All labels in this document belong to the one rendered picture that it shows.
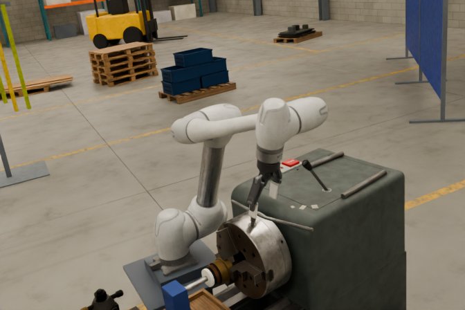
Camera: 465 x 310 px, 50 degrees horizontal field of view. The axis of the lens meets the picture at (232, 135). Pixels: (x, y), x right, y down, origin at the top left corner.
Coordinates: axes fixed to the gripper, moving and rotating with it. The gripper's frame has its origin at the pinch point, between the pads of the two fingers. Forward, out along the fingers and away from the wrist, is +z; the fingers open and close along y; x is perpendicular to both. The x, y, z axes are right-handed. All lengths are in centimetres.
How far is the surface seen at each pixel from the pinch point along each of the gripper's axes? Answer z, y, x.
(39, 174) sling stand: 260, 157, 395
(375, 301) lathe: 56, 36, -40
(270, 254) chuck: 16.9, -4.1, -7.4
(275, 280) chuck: 26.6, -5.2, -11.2
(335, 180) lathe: 9.2, 42.8, -9.9
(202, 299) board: 50, -12, 16
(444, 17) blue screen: 60, 491, 49
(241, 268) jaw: 23.8, -10.2, 0.3
